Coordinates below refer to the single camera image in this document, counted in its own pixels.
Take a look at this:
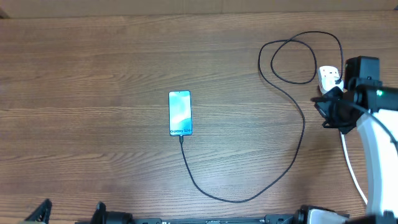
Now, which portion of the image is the black USB charging cable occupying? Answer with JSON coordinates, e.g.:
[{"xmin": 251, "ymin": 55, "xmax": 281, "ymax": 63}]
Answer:
[{"xmin": 178, "ymin": 30, "xmax": 345, "ymax": 204}]

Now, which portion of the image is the Galaxy smartphone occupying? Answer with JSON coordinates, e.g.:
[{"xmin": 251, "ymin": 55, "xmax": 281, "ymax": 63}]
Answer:
[{"xmin": 169, "ymin": 90, "xmax": 193, "ymax": 136}]

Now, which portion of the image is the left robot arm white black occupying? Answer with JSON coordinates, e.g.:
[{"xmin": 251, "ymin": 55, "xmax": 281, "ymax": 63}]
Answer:
[{"xmin": 20, "ymin": 199, "xmax": 135, "ymax": 224}]

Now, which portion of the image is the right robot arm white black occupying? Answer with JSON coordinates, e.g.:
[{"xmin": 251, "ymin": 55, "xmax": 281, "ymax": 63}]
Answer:
[{"xmin": 289, "ymin": 56, "xmax": 397, "ymax": 223}]

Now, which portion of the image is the white USB charger plug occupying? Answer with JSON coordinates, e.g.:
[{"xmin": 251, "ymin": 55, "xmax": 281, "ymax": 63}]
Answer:
[{"xmin": 319, "ymin": 77, "xmax": 344, "ymax": 95}]

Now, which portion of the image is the white power strip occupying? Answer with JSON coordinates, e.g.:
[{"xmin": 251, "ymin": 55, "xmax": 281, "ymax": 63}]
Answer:
[{"xmin": 318, "ymin": 66, "xmax": 344, "ymax": 95}]

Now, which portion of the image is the white power strip cord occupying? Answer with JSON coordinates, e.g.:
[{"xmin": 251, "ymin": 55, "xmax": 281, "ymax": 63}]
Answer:
[{"xmin": 340, "ymin": 133, "xmax": 369, "ymax": 206}]

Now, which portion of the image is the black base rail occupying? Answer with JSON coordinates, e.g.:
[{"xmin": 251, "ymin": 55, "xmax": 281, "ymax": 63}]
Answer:
[{"xmin": 74, "ymin": 213, "xmax": 299, "ymax": 224}]

